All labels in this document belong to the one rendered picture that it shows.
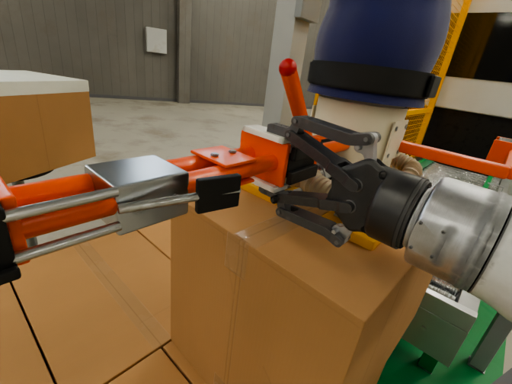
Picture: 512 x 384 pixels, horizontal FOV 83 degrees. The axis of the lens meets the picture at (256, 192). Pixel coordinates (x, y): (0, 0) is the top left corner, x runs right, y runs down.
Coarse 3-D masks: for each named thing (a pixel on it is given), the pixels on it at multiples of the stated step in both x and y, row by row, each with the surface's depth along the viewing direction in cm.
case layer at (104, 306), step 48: (96, 240) 104; (144, 240) 108; (0, 288) 80; (48, 288) 82; (96, 288) 84; (144, 288) 86; (0, 336) 67; (48, 336) 69; (96, 336) 70; (144, 336) 72
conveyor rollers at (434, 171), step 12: (432, 168) 251; (444, 168) 260; (456, 168) 262; (432, 180) 221; (468, 180) 235; (480, 180) 237; (492, 180) 240; (432, 288) 101; (444, 288) 105; (456, 288) 103
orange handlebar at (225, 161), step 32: (192, 160) 32; (224, 160) 32; (256, 160) 34; (448, 160) 52; (480, 160) 49; (32, 192) 22; (64, 192) 23; (192, 192) 28; (32, 224) 19; (64, 224) 20
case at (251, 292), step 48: (192, 240) 54; (240, 240) 44; (288, 240) 45; (192, 288) 58; (240, 288) 46; (288, 288) 39; (336, 288) 36; (384, 288) 37; (192, 336) 62; (240, 336) 49; (288, 336) 41; (336, 336) 35; (384, 336) 49
